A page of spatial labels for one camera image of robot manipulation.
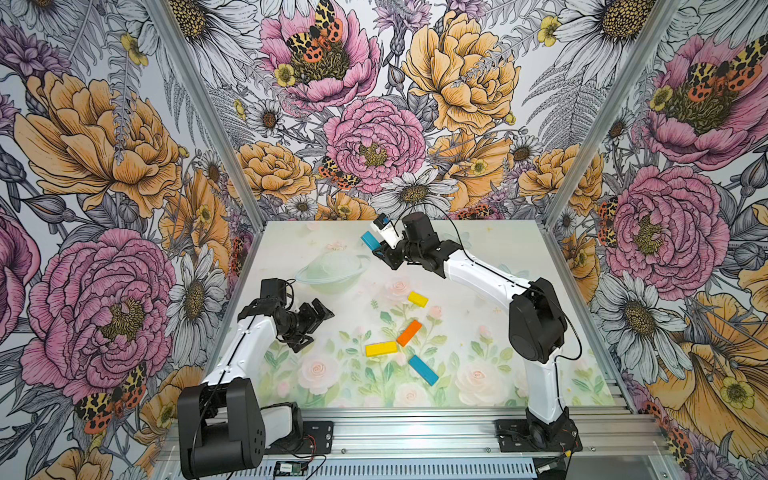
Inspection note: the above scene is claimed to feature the orange block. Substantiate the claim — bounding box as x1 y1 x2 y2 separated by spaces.
396 320 423 347

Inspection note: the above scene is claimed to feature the small green circuit board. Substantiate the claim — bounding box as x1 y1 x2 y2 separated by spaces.
273 460 309 479

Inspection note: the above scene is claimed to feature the small yellow block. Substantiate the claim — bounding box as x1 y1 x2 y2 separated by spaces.
408 291 429 308

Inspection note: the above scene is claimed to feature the left aluminium corner post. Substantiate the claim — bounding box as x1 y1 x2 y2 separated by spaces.
147 1 266 234

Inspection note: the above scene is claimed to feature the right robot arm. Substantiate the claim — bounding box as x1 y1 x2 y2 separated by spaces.
372 212 578 451

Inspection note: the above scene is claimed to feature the white vented cable duct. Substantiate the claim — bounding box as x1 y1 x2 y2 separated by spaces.
252 458 539 479

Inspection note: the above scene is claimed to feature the long yellow block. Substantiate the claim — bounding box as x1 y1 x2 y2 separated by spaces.
365 341 399 358

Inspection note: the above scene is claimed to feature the right aluminium corner post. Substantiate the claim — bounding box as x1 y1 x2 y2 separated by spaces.
542 0 680 231

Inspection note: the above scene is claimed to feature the aluminium corner post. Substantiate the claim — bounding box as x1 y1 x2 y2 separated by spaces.
147 1 266 234
542 0 680 231

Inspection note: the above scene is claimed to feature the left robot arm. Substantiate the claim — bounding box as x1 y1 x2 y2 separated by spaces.
177 278 334 479

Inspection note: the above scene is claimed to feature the teal block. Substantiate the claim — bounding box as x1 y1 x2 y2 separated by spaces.
408 355 439 386
361 231 381 251

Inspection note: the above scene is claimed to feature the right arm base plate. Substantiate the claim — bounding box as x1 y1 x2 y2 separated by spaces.
494 419 583 455

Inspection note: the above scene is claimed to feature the aluminium front rail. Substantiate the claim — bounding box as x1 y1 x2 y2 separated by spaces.
157 409 670 462

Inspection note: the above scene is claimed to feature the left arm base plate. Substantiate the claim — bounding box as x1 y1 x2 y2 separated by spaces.
266 421 335 456

